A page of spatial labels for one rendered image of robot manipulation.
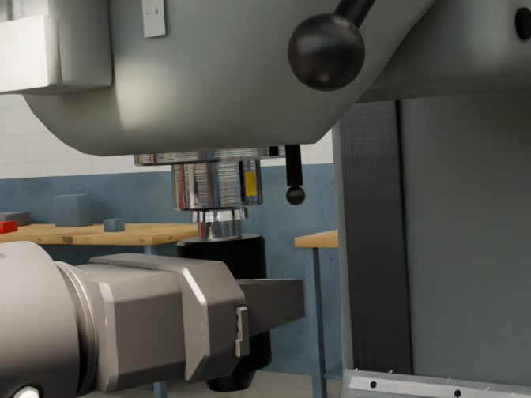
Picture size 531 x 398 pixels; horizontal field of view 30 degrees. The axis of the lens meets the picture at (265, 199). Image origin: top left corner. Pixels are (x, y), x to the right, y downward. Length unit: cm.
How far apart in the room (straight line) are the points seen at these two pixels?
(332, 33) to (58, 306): 17
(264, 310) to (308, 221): 505
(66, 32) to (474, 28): 23
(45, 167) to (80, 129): 651
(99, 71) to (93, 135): 4
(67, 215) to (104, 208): 32
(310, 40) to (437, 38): 20
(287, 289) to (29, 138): 660
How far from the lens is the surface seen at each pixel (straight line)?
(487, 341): 87
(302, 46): 37
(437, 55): 57
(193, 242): 51
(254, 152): 49
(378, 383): 92
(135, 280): 45
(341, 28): 38
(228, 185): 50
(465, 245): 87
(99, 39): 44
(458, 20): 56
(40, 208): 703
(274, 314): 51
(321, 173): 548
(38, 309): 43
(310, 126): 49
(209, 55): 43
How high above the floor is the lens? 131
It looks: 3 degrees down
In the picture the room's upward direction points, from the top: 4 degrees counter-clockwise
